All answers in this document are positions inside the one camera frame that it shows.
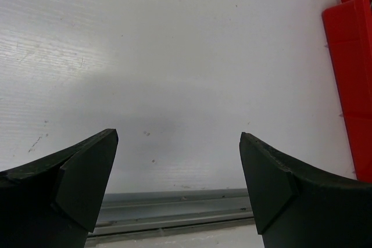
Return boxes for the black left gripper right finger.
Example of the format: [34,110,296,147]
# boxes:
[239,132,371,247]

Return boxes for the aluminium table frame rail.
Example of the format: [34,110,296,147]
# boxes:
[88,189,253,238]

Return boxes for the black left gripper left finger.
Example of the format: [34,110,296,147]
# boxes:
[1,129,119,247]

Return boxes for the red plastic bin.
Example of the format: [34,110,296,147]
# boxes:
[322,0,371,182]

